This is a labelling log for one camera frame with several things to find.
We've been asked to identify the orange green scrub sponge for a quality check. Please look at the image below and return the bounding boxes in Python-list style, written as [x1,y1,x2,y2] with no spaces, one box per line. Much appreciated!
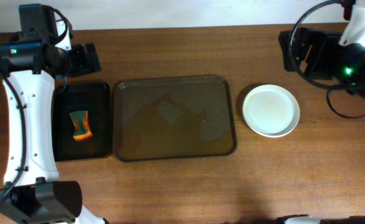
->
[69,110,93,141]

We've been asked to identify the pale blue plate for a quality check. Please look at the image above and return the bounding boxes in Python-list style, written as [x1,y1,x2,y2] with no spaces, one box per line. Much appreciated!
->
[242,85,300,138]

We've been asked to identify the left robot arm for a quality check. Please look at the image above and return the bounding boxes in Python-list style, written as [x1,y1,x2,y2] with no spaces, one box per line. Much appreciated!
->
[0,4,105,223]

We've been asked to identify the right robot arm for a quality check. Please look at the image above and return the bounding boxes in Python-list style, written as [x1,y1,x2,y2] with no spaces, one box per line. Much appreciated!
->
[278,0,365,111]

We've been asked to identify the black small tray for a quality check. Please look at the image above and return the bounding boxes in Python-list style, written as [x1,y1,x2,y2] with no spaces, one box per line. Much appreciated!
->
[52,83,112,162]

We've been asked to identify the brown serving tray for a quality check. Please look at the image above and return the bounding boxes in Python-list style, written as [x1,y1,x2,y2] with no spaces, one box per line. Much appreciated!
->
[113,75,238,162]

